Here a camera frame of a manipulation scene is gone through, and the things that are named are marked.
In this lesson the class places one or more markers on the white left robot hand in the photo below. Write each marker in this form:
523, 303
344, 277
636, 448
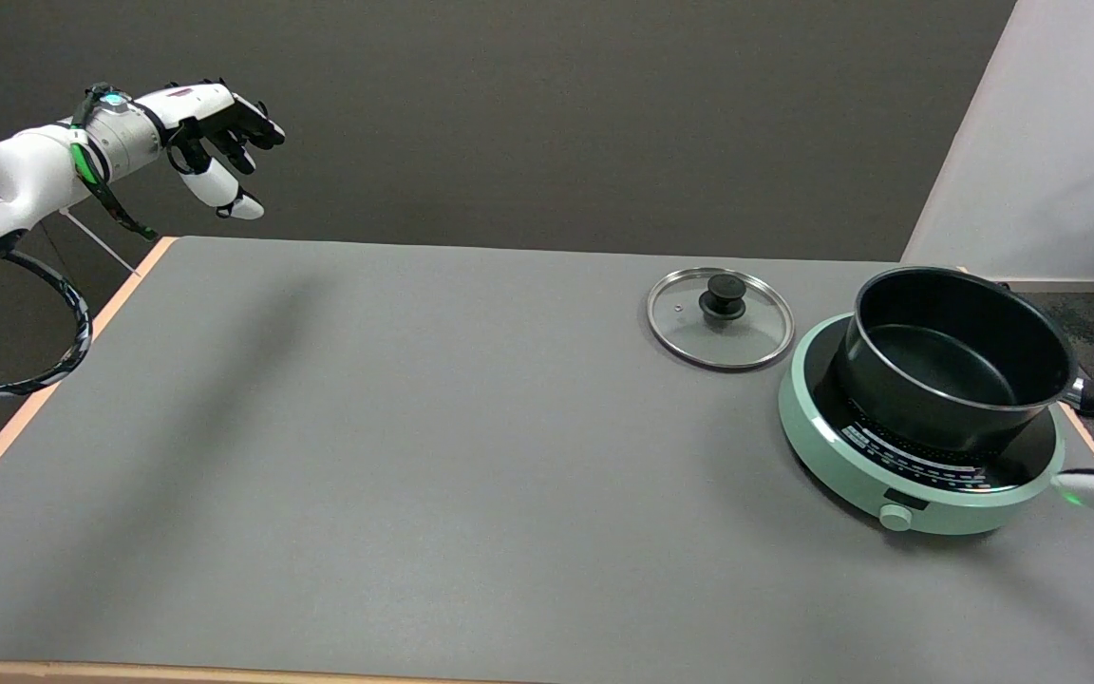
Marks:
194, 103

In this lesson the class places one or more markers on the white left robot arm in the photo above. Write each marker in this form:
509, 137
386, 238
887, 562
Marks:
20, 176

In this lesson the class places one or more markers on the green induction cooker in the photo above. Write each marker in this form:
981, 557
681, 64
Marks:
827, 446

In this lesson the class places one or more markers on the glass lid with black knob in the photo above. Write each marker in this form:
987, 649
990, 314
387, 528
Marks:
758, 334

